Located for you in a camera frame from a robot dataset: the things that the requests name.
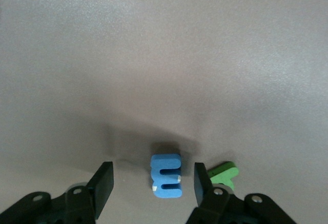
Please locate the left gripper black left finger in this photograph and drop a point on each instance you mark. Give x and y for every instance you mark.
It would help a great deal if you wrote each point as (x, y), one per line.
(105, 183)

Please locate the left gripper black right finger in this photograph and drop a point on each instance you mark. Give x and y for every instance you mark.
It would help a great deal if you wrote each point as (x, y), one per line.
(201, 183)

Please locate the green letter q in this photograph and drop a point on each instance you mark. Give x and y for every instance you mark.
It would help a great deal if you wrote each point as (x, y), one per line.
(225, 172)

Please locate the blue letter m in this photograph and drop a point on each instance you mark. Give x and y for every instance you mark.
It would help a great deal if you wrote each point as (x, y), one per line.
(164, 162)

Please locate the brown table mat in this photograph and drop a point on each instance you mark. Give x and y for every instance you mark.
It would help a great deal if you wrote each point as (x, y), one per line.
(164, 67)

